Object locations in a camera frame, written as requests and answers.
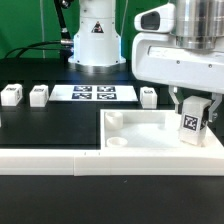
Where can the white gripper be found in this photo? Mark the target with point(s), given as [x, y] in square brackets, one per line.
[156, 58]

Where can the white L-shaped obstacle fence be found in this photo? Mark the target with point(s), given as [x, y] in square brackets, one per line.
[111, 162]

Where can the white sheet with tags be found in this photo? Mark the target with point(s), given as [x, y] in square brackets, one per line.
[100, 93]

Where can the white square tabletop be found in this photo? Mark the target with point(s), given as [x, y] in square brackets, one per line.
[150, 130]

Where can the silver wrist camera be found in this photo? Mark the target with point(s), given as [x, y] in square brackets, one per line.
[158, 20]

